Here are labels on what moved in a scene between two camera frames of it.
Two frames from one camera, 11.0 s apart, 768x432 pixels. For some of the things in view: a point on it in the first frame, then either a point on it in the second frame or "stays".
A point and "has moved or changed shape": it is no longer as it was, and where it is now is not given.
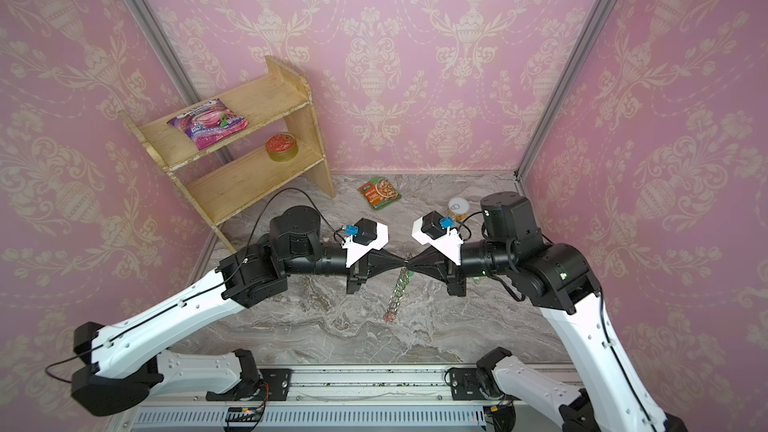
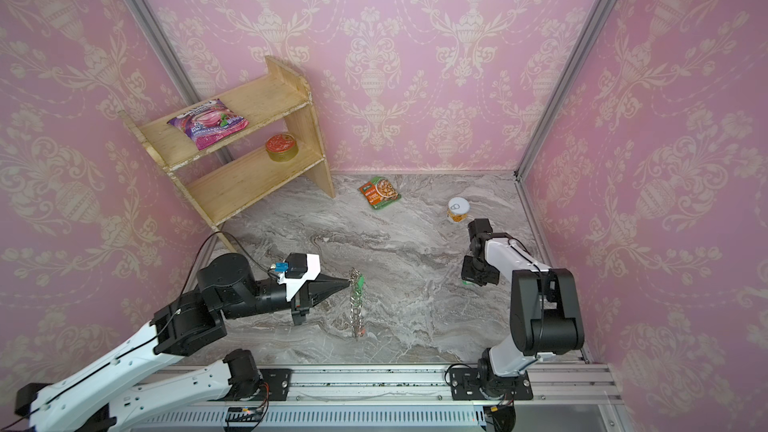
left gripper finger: x=374 y=270 to x=319 y=290
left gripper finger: x=379 y=260 to x=323 y=277
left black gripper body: x=356 y=271 to x=300 y=304
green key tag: x=399 y=288 has moved or changed shape
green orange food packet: x=379 y=192 stays
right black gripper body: x=452 y=270 to x=477 y=272
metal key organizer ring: x=394 y=301 to x=356 y=314
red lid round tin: x=282 y=147 stays
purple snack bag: x=209 y=122 stays
